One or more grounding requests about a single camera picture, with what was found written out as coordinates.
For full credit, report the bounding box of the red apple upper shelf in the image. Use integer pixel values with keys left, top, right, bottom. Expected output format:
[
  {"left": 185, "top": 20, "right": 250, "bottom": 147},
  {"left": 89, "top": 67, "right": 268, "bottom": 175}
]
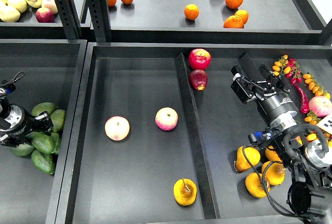
[{"left": 35, "top": 7, "right": 55, "bottom": 23}]

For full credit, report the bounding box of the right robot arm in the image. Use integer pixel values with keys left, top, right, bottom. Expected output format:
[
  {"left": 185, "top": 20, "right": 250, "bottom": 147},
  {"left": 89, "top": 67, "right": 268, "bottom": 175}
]
[{"left": 231, "top": 61, "right": 331, "bottom": 223}]

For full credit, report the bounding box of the yellow pear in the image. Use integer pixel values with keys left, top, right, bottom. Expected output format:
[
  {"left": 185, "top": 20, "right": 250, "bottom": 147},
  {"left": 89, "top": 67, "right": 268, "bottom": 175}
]
[
  {"left": 173, "top": 178, "right": 197, "bottom": 206},
  {"left": 265, "top": 146, "right": 282, "bottom": 162},
  {"left": 261, "top": 161, "right": 285, "bottom": 186},
  {"left": 234, "top": 146, "right": 261, "bottom": 173}
]

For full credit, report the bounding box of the black upper left shelf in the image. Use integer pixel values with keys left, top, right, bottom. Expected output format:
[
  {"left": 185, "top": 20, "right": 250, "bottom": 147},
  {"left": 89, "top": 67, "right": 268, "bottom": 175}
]
[{"left": 0, "top": 0, "right": 88, "bottom": 40}]

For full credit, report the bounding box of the green avocado top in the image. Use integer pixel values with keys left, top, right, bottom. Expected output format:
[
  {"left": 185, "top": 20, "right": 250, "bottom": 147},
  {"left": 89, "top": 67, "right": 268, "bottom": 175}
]
[{"left": 31, "top": 102, "right": 58, "bottom": 116}]

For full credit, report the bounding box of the dark red apple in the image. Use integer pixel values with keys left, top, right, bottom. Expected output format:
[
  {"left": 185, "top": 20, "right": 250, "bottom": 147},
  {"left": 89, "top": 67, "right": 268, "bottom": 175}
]
[{"left": 189, "top": 69, "right": 208, "bottom": 91}]

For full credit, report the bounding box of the pale pear front left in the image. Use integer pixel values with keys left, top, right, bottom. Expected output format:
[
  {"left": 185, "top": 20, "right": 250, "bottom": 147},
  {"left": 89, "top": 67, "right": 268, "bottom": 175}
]
[{"left": 0, "top": 6, "right": 21, "bottom": 22}]

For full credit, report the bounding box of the pink apple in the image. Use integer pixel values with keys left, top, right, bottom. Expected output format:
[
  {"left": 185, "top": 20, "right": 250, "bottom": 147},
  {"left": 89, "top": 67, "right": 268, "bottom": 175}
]
[
  {"left": 155, "top": 107, "right": 178, "bottom": 131},
  {"left": 105, "top": 116, "right": 130, "bottom": 141}
]

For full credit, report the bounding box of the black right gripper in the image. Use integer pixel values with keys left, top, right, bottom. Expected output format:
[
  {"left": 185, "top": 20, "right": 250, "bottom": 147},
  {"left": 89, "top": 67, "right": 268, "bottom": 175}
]
[{"left": 231, "top": 64, "right": 298, "bottom": 125}]

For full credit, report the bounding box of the red chili pepper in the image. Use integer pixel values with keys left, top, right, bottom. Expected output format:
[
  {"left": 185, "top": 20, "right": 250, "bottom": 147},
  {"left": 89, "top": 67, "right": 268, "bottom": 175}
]
[{"left": 293, "top": 84, "right": 309, "bottom": 114}]

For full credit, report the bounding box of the red cherry tomato bunch top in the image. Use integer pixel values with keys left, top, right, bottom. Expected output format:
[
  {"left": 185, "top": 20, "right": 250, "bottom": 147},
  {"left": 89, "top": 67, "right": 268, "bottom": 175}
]
[{"left": 284, "top": 59, "right": 302, "bottom": 85}]

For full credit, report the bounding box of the black perforated post left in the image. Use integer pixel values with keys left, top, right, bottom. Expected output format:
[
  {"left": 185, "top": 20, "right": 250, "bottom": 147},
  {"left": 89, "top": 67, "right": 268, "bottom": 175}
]
[{"left": 54, "top": 0, "right": 82, "bottom": 39}]

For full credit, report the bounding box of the yellow pear lowest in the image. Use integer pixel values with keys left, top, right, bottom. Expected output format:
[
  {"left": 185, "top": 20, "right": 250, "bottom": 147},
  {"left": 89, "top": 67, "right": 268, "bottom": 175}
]
[{"left": 245, "top": 173, "right": 267, "bottom": 198}]

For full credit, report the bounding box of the pink peach right bin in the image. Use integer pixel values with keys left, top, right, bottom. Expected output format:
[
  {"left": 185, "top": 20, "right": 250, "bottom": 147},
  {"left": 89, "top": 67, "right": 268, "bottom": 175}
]
[{"left": 309, "top": 96, "right": 331, "bottom": 117}]

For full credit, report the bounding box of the black shelf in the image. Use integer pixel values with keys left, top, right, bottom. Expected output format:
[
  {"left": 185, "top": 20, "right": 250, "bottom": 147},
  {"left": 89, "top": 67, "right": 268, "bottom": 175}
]
[
  {"left": 108, "top": 0, "right": 324, "bottom": 45},
  {"left": 0, "top": 0, "right": 88, "bottom": 40}
]

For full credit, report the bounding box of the orange centre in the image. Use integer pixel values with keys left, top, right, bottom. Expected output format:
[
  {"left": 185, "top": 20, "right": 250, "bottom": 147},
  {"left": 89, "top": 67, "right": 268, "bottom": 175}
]
[{"left": 184, "top": 4, "right": 199, "bottom": 21}]

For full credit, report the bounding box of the black upper right shelf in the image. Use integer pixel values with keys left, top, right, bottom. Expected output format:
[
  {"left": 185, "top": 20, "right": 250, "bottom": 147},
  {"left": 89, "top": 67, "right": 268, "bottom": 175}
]
[{"left": 108, "top": 0, "right": 324, "bottom": 45}]

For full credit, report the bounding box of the black left tray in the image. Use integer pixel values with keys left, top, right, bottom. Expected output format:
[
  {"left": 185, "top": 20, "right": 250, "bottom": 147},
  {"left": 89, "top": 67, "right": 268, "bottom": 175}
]
[{"left": 1, "top": 39, "right": 87, "bottom": 223}]

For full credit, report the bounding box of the yellow pear bottom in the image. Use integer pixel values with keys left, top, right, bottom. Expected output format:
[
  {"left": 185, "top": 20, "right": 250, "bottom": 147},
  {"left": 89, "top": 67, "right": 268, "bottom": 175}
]
[{"left": 261, "top": 161, "right": 285, "bottom": 186}]

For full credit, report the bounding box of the pale peach upper shelf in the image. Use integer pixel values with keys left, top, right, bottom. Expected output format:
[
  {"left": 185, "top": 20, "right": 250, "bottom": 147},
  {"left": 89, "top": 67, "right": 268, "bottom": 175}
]
[{"left": 41, "top": 0, "right": 58, "bottom": 15}]

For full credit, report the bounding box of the pink apple left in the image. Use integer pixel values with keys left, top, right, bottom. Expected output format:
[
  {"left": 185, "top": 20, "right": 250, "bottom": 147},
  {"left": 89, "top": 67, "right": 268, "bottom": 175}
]
[{"left": 105, "top": 116, "right": 130, "bottom": 141}]

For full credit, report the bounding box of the orange cherry tomato vine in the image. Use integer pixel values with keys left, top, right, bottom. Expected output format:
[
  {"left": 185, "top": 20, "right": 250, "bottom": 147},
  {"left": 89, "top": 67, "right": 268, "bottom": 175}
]
[{"left": 302, "top": 73, "right": 331, "bottom": 100}]

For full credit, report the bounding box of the pink apple right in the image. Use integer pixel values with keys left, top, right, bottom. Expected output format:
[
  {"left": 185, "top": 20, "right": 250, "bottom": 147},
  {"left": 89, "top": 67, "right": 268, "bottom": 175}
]
[{"left": 155, "top": 107, "right": 178, "bottom": 131}]

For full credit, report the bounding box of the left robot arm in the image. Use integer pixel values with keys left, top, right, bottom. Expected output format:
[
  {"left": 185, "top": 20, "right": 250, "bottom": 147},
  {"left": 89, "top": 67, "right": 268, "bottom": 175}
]
[{"left": 1, "top": 71, "right": 53, "bottom": 148}]

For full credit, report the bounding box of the white checker marker card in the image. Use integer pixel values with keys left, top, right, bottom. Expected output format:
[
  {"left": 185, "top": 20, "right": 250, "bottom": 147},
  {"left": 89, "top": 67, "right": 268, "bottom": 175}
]
[{"left": 317, "top": 113, "right": 332, "bottom": 134}]

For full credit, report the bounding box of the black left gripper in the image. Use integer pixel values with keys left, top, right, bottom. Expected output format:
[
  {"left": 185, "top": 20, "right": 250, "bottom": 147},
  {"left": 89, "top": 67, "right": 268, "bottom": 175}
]
[{"left": 1, "top": 104, "right": 53, "bottom": 148}]

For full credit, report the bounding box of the mixed cherry tomatoes bottom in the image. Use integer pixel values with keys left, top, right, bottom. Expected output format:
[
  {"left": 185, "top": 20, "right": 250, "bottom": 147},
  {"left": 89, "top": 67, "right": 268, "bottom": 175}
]
[{"left": 295, "top": 111, "right": 331, "bottom": 147}]

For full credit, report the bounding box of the orange front right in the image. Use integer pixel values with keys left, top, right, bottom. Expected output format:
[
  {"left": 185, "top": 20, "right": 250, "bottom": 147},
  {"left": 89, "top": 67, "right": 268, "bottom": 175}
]
[{"left": 223, "top": 15, "right": 244, "bottom": 29}]

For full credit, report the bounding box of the orange small right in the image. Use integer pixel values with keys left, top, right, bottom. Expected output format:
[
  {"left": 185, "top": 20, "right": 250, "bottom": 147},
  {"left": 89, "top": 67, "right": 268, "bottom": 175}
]
[{"left": 234, "top": 9, "right": 249, "bottom": 25}]

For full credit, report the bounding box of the bright red apple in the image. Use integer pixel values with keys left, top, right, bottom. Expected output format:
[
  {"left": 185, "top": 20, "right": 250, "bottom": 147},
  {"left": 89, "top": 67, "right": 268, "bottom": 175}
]
[{"left": 188, "top": 48, "right": 212, "bottom": 70}]

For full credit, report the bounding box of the orange cherry tomato bunch top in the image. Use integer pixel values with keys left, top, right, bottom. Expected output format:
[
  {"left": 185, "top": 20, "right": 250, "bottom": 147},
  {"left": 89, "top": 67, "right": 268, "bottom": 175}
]
[{"left": 272, "top": 55, "right": 292, "bottom": 77}]

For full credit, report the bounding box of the pale apple middle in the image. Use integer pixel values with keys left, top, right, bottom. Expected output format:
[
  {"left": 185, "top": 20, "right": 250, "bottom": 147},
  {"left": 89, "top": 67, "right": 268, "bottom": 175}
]
[{"left": 7, "top": 0, "right": 27, "bottom": 13}]

